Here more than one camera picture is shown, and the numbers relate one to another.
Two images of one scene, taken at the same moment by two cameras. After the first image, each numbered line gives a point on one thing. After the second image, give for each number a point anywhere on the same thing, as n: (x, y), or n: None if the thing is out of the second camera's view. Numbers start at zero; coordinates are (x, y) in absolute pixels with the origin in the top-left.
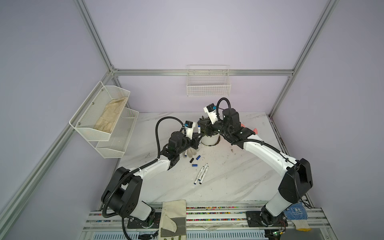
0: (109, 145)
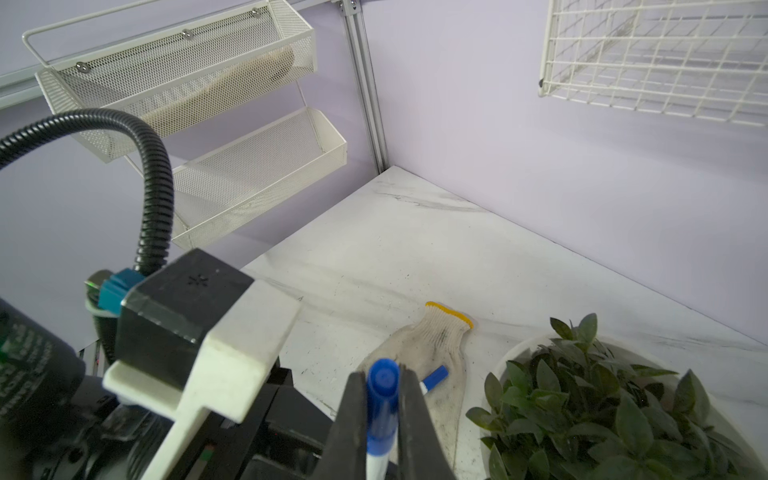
0: (218, 81)
